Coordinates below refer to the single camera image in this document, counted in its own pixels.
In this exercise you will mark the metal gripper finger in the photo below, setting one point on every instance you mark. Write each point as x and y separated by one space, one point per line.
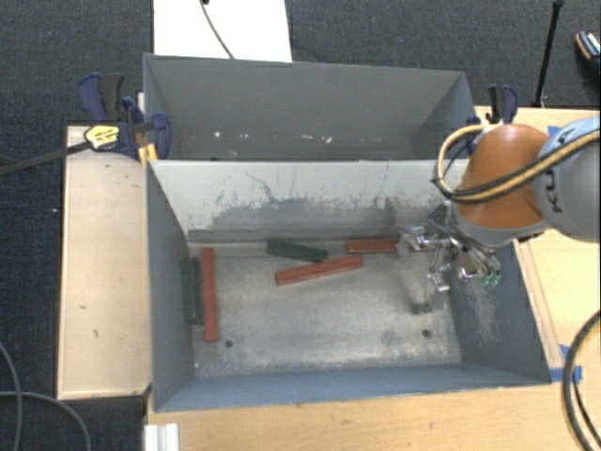
418 241
436 284

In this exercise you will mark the red-brown flat block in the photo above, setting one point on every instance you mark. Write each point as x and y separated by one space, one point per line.
319 270
209 294
371 245

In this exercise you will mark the dark green flat block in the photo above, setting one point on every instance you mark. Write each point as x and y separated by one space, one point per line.
189 291
296 251

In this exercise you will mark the grey metal bin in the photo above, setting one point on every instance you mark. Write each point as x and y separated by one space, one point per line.
310 327

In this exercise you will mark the pale wood board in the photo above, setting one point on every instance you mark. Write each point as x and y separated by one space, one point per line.
103 270

